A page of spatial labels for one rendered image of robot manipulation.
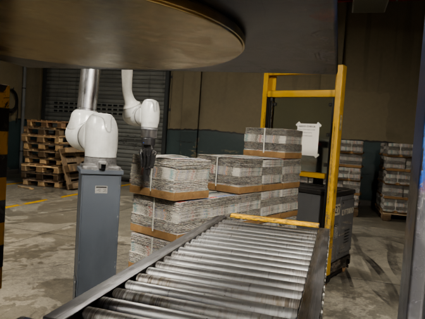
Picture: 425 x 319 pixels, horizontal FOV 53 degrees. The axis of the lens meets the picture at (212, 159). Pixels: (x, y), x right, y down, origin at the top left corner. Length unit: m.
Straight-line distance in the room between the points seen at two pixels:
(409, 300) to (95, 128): 1.72
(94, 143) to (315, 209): 2.35
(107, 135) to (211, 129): 7.61
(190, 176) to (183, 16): 2.07
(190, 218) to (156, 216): 0.20
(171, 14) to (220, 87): 9.36
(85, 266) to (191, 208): 0.65
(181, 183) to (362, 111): 7.24
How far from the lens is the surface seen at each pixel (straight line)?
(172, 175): 2.32
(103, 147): 2.14
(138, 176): 2.52
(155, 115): 2.36
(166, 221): 2.43
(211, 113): 9.70
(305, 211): 3.99
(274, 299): 1.15
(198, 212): 2.49
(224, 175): 2.86
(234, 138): 9.53
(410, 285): 0.69
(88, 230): 2.18
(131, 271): 1.28
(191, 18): 0.36
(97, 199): 2.15
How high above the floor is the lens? 1.19
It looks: 3 degrees down
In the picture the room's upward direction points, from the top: 4 degrees clockwise
